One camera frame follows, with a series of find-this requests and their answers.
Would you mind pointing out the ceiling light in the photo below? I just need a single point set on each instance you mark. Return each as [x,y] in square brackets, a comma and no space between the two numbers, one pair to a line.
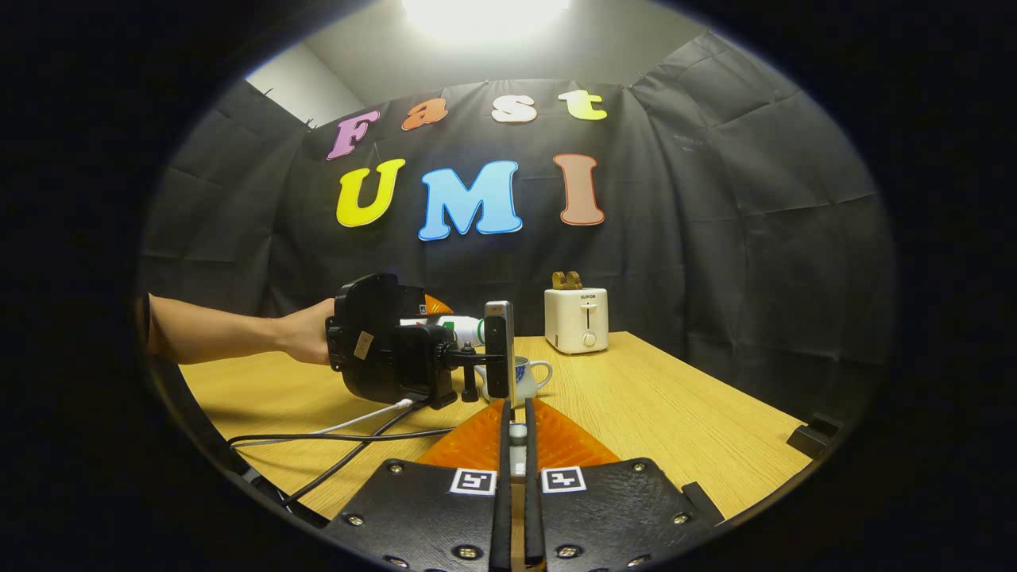
[485,16]

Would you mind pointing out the white water bottle green label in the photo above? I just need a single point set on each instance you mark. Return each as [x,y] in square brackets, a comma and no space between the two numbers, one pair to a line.
[469,330]

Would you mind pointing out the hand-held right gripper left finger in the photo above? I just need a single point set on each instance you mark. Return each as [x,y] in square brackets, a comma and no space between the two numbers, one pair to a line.
[502,492]

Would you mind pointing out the black bracket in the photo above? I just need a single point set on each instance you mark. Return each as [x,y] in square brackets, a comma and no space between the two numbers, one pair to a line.
[814,437]

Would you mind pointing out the brown bread slices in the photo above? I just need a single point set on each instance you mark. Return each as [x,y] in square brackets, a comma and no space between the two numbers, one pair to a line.
[566,280]

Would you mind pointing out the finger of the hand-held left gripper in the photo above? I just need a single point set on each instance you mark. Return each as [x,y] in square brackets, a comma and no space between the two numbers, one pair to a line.
[438,305]

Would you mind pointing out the white toaster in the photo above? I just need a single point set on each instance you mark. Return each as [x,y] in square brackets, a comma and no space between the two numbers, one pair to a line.
[576,318]

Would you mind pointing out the black backdrop cloth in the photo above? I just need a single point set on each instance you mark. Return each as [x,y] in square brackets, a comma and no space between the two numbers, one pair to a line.
[715,199]

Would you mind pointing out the white blue patterned teacup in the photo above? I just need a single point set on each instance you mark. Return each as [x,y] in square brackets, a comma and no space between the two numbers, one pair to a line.
[526,381]

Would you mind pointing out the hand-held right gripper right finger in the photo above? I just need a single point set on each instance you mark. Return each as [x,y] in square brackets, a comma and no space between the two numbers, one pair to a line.
[532,492]

